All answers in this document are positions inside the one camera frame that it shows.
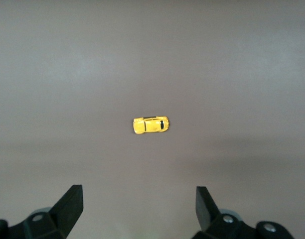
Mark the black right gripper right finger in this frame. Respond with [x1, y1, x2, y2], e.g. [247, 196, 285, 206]
[193, 186, 296, 239]

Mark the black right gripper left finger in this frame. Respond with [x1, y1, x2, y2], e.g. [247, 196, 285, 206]
[0, 184, 84, 239]

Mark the yellow beetle toy car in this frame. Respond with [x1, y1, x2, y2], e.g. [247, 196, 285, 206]
[132, 116, 170, 135]

